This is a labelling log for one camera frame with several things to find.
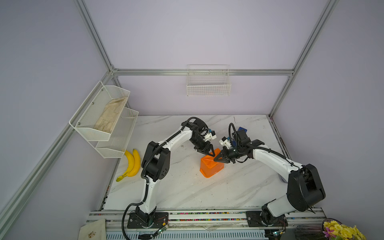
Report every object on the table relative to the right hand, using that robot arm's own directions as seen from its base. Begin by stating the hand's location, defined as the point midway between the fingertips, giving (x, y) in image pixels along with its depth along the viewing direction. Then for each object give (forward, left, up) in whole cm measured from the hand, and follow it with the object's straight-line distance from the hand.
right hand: (214, 159), depth 80 cm
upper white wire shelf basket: (+18, +64, +17) cm, 68 cm away
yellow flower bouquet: (-32, -40, +9) cm, 52 cm away
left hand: (+4, +2, -3) cm, 5 cm away
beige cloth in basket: (+15, +57, +17) cm, 61 cm away
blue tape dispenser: (+30, -23, -9) cm, 39 cm away
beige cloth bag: (-32, +58, -12) cm, 67 cm away
